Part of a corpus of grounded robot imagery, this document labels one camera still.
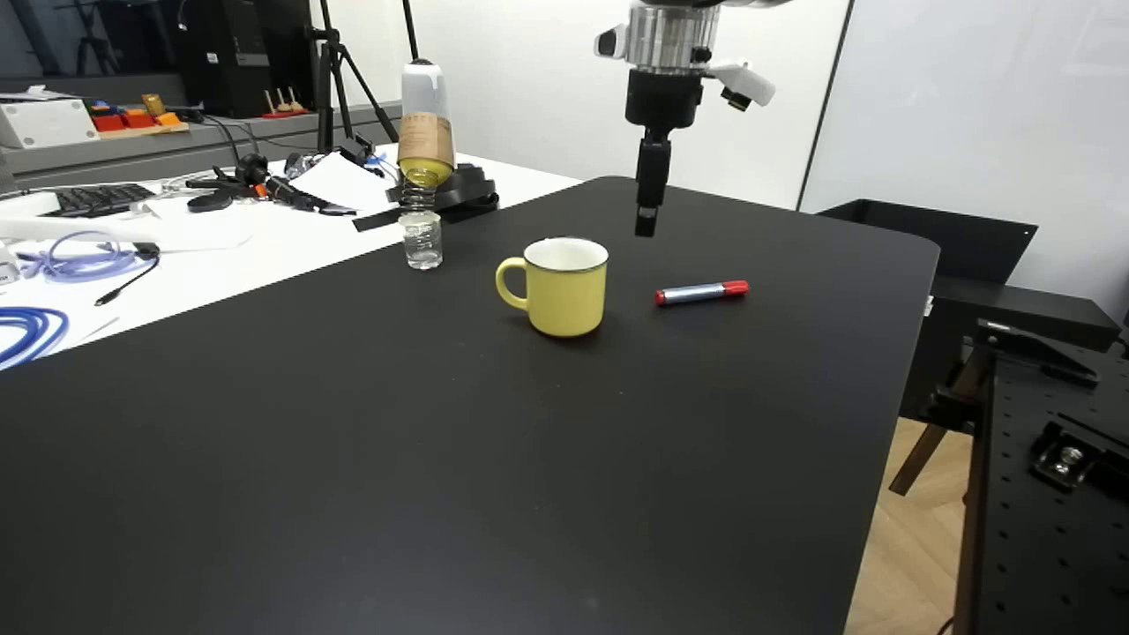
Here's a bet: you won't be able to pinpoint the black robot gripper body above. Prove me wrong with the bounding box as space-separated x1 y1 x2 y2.
619 67 710 133

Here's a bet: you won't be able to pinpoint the red and blue marker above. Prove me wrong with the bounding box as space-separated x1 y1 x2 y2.
651 274 752 310

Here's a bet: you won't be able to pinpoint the yellow enamel mug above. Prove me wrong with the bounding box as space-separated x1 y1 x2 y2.
490 233 612 343

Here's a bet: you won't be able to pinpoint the black bottle stand base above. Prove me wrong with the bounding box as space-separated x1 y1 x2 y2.
348 164 505 233

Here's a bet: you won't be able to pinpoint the inverted bottle with yellow liquid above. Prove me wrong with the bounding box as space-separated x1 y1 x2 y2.
395 62 459 194

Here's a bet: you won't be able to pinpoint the small clear glass jar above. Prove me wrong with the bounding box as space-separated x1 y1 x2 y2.
399 206 448 274

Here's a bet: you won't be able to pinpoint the white paper sheet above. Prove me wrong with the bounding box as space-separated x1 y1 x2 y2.
287 147 402 219

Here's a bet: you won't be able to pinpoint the black tripod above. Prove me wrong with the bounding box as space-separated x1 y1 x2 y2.
307 0 402 160

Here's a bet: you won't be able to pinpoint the wooden table leg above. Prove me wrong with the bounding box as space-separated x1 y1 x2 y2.
884 345 989 499

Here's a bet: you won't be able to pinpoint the black and orange hand tools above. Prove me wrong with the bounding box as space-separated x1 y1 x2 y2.
183 160 361 222

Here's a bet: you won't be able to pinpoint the black flat box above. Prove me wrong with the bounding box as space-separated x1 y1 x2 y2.
937 284 1123 354

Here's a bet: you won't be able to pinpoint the black monitor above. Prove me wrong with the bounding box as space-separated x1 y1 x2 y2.
172 0 322 123

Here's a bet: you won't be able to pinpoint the grey workbench shelf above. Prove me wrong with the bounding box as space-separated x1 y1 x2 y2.
0 105 404 194

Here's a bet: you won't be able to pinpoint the red and orange blocks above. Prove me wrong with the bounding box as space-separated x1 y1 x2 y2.
88 92 195 137

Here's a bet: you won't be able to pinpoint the black perforated breadboard table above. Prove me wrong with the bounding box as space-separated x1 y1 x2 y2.
951 339 1129 635

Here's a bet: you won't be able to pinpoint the black keyboard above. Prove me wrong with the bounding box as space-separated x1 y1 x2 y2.
42 179 158 222

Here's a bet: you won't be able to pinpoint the white box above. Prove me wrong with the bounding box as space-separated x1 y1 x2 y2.
0 92 107 156

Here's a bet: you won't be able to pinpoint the black angled bracket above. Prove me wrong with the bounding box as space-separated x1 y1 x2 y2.
972 319 1103 389

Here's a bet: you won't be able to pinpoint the metal clamp mount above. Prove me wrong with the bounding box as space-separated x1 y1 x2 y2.
1026 412 1129 493

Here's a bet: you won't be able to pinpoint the black probe cable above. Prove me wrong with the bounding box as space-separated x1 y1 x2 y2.
92 237 164 310

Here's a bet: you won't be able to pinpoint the coiled light blue cable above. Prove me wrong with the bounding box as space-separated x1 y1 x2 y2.
15 226 156 287

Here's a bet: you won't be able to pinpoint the dark blue cable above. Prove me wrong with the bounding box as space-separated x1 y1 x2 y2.
0 304 74 376

